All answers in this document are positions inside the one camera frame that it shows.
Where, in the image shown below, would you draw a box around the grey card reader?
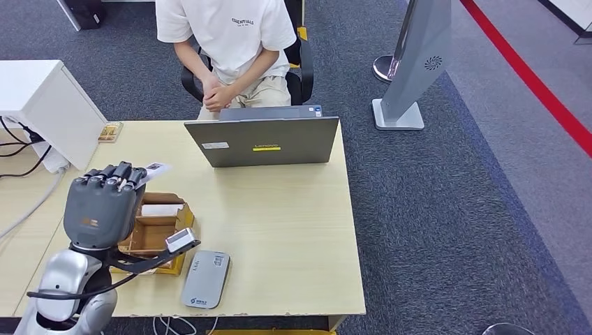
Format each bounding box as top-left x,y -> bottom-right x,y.
180,250 -> 231,310

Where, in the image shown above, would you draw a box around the grey laptop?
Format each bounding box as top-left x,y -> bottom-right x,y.
184,105 -> 341,169

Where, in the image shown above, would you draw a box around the black camera bracket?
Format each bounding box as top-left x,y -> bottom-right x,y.
106,238 -> 202,274

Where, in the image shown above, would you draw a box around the person's right hand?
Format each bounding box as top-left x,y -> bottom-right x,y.
200,73 -> 224,96

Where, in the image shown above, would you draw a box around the white cables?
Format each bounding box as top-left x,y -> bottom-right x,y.
152,316 -> 221,335

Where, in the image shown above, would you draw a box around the white counter dark edge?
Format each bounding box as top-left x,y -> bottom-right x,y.
538,0 -> 592,46

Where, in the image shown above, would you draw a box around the white cabinet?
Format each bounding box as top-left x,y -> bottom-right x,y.
0,59 -> 108,172

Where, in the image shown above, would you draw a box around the seated person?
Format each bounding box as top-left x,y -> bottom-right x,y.
154,0 -> 297,121

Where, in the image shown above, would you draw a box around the grey cable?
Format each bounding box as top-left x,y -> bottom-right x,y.
0,168 -> 67,240

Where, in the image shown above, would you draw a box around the white envelope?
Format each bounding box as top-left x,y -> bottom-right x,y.
140,204 -> 184,217

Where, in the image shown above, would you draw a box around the white power strip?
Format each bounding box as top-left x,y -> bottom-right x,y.
34,140 -> 72,174

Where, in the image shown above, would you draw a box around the wooden card organizer box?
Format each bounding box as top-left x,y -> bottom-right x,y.
117,192 -> 195,277

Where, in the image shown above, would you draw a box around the person's left hand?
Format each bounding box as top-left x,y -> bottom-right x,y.
203,85 -> 237,113

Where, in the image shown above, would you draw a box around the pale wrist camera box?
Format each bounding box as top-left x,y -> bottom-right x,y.
165,228 -> 199,254

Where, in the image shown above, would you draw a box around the gold key card stack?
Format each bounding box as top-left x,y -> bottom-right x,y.
98,121 -> 124,143

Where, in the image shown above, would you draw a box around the chrome stanchion post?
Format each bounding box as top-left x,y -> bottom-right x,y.
372,0 -> 417,84

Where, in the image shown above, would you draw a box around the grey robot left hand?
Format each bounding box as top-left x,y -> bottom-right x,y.
63,161 -> 148,251

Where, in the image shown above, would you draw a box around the black computer tower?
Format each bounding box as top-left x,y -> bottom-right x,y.
56,0 -> 108,32

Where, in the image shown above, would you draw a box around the white ID card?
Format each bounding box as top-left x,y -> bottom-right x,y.
134,162 -> 171,191

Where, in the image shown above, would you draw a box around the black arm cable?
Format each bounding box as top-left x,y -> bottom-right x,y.
26,274 -> 140,302

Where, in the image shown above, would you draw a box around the black office chair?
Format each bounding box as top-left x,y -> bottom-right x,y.
180,0 -> 315,106

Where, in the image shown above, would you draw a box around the chrome round base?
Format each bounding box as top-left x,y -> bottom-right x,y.
482,323 -> 535,335

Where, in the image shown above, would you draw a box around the grey kiosk stand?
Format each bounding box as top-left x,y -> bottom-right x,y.
371,0 -> 453,131

